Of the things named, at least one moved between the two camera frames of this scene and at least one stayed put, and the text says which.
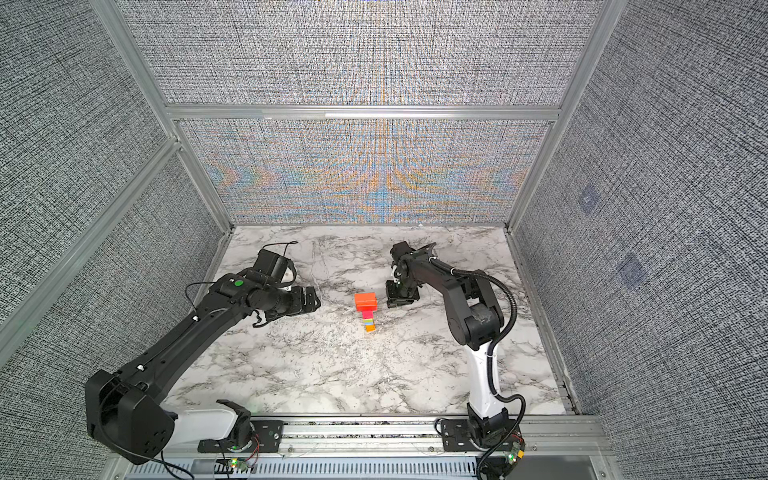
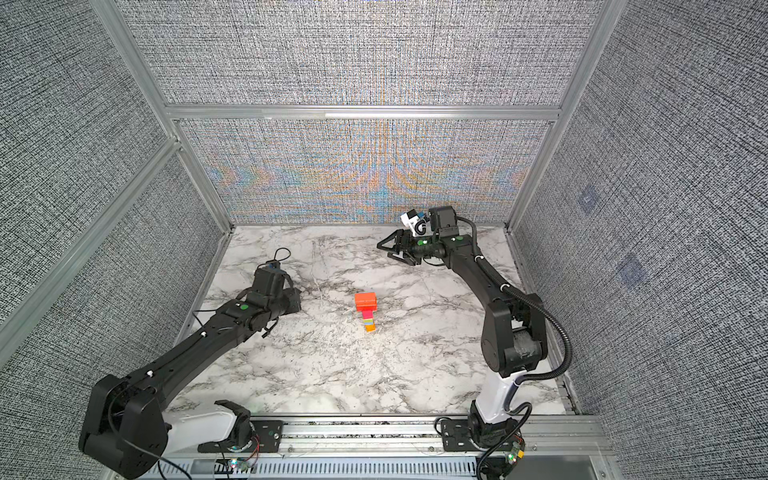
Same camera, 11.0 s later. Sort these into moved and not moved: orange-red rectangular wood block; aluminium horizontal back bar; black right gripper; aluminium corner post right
Moved: black right gripper
Not moved: orange-red rectangular wood block; aluminium horizontal back bar; aluminium corner post right
